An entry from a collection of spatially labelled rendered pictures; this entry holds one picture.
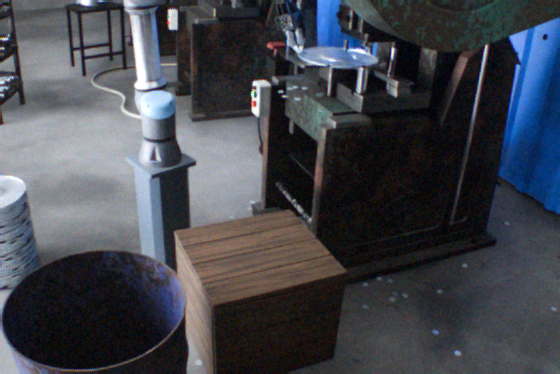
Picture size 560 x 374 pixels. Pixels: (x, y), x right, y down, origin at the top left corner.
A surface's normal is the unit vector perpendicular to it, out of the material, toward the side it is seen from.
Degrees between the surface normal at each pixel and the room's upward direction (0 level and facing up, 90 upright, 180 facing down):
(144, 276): 88
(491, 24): 90
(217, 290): 0
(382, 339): 0
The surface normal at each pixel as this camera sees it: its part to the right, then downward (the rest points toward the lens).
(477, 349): 0.04, -0.88
